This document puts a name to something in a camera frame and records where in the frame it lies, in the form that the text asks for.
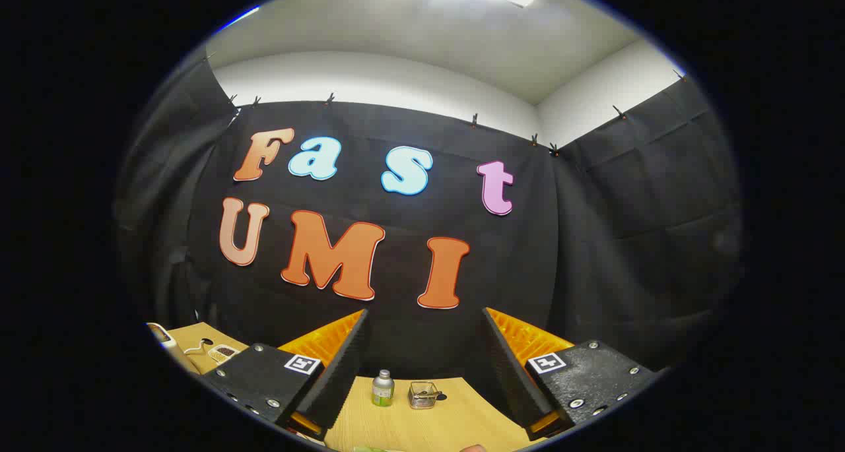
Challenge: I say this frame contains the green label metal bottle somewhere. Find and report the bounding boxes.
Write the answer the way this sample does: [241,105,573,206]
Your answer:
[371,370,395,408]

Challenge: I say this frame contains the white toaster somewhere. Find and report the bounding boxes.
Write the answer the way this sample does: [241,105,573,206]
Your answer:
[147,322,200,375]

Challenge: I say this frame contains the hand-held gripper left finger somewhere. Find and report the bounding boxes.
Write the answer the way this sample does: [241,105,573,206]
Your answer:
[198,309,369,439]

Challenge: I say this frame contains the row of black cloth clips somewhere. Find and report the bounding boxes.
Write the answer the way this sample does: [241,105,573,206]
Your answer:
[203,53,687,159]

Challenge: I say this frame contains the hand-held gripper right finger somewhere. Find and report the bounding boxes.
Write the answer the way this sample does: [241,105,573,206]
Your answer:
[482,307,667,441]

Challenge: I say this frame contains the small wire basket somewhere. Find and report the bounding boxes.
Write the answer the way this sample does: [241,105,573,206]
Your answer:
[407,381,448,410]

